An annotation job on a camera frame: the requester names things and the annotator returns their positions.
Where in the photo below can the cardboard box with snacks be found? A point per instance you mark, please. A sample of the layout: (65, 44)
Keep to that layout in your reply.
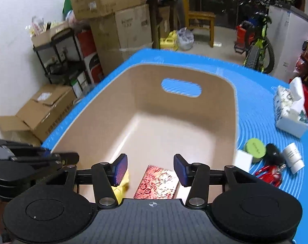
(46, 35)

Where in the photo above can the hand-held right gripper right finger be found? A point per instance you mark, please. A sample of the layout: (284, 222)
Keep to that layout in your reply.
(180, 170)

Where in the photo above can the white chest freezer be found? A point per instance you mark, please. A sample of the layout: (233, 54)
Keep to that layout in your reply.
(288, 38)

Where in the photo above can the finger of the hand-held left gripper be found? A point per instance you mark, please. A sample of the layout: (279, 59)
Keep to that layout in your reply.
(67, 158)
(42, 153)

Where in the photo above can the white printed tissue box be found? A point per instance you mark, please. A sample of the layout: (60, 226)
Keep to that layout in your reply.
(288, 122)

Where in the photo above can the small white box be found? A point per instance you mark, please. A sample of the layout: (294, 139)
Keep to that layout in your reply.
(242, 160)

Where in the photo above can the beige plastic storage bin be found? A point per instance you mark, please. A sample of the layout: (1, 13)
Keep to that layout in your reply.
(143, 132)

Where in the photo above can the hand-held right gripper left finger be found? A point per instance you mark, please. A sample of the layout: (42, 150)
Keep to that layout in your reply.
(119, 170)

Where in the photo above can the clear plastic bag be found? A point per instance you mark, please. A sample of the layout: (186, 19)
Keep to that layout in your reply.
(185, 39)

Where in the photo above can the blue silicone baking mat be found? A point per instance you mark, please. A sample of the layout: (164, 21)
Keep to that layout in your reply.
(258, 122)

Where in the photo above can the dark side table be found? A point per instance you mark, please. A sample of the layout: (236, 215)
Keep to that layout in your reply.
(156, 7)

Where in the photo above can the red patterned box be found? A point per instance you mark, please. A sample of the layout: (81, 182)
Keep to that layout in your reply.
(156, 183)

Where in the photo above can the white cylindrical bottle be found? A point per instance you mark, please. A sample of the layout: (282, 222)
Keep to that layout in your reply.
(293, 158)

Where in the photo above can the black round object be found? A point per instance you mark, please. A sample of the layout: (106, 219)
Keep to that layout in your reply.
(273, 153)

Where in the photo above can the large brown cardboard box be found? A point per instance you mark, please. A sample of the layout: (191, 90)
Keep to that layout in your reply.
(128, 35)

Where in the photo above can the open cardboard box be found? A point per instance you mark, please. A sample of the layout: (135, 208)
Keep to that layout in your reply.
(44, 111)

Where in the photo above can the yellow soft item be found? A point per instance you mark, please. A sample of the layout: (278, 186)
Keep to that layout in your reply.
(121, 192)

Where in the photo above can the green round tin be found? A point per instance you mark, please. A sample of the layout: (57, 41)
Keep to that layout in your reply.
(255, 147)

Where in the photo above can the red and white carton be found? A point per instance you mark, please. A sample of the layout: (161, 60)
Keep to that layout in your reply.
(91, 58)

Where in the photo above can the green and black bicycle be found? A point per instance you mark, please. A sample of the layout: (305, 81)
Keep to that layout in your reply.
(260, 48)

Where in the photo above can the wooden chair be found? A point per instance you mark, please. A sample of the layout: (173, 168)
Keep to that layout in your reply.
(199, 16)

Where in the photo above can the black metal shelf rack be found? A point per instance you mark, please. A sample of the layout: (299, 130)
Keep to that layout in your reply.
(59, 63)

